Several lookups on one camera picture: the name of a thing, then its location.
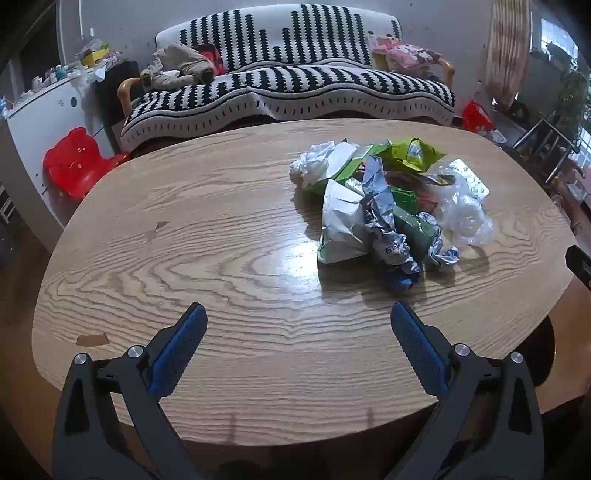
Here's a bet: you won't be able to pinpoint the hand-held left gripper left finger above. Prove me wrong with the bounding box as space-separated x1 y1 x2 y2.
53 302 208 480

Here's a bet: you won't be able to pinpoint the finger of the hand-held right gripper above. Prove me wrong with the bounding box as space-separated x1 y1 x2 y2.
566 246 591 292

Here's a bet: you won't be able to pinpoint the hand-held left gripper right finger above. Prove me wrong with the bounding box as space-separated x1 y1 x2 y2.
383 302 546 480

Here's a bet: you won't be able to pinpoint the white printed packet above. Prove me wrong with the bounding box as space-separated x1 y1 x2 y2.
317 179 376 265

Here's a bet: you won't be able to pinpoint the dark green packet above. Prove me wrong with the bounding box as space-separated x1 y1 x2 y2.
392 203 438 265

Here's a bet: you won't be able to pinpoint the clear plastic bag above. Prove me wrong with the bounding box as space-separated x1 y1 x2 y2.
433 174 496 247

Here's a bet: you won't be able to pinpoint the silver blister pack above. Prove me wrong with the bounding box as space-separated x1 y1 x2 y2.
444 158 491 200

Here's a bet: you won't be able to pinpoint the green potted plant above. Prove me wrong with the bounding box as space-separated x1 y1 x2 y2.
551 69 591 149

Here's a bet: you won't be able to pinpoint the red snack wrapper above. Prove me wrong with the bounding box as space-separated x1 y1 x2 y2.
384 172 440 205

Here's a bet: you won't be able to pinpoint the red plastic bag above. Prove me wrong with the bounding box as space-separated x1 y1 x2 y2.
462 100 496 136

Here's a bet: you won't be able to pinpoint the yellow-green snack bag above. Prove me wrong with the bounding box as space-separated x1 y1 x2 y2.
382 137 448 175

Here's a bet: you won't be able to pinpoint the green and white snack bag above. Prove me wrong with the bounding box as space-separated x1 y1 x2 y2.
302 140 391 197

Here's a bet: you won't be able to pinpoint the red bear-shaped plastic stool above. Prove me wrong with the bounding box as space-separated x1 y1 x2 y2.
43 128 131 200

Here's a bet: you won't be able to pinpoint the crumpled white tissue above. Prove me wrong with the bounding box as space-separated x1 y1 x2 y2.
289 141 337 186

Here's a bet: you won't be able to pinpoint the window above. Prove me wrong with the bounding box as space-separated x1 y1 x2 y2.
531 14 591 63

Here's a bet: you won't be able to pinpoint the white cabinet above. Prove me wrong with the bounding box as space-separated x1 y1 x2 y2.
4 71 126 254

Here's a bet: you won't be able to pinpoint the pink printed bag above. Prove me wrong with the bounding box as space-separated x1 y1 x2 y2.
372 36 446 73

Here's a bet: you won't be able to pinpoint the beige clothes on sofa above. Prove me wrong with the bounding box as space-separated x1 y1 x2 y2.
141 42 216 90

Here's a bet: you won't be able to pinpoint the black and white striped sofa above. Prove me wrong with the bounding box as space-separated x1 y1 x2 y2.
117 4 458 155

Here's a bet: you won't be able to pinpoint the red cushion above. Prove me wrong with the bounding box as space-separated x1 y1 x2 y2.
196 44 228 75

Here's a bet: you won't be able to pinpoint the yellow box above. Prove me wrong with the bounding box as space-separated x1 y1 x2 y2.
80 47 110 66

